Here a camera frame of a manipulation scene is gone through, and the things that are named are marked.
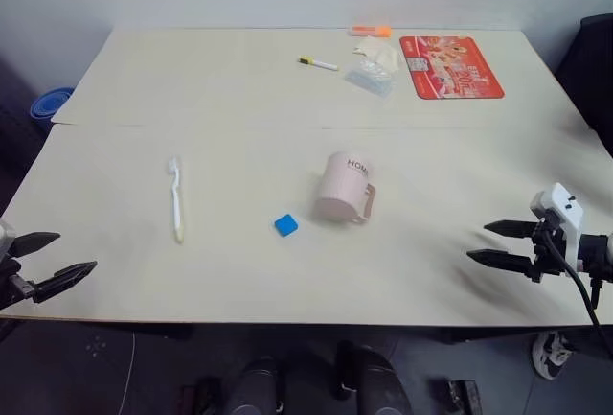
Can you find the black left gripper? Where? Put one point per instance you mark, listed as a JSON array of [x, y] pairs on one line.
[[14, 285]]

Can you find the blue plastic bucket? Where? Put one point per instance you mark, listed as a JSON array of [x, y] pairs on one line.
[[48, 104]]

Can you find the white and yellow toothbrush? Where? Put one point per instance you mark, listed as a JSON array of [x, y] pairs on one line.
[[175, 204]]

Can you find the black chair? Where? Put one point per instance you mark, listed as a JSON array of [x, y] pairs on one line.
[[591, 79]]

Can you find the white marker pen black cap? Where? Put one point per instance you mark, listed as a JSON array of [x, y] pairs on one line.
[[322, 64]]

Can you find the orange highlighter pen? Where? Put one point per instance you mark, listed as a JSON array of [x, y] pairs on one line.
[[377, 30]]

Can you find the clear plastic bag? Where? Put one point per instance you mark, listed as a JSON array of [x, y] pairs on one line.
[[371, 78]]

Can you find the red printed mouse pad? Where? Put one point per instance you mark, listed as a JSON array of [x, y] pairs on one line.
[[450, 67]]

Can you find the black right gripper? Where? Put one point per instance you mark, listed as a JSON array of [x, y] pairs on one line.
[[543, 254]]

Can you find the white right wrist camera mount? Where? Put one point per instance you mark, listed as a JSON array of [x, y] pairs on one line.
[[571, 216]]

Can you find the white and black sneaker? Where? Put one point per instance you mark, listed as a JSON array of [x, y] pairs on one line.
[[551, 355]]

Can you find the dark rounded shape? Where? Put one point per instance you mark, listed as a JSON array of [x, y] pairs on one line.
[[376, 381], [256, 386]]

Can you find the small blue square block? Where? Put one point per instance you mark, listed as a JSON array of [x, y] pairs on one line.
[[286, 225]]

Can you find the pink plastic mug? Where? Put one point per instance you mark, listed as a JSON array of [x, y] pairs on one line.
[[337, 187]]

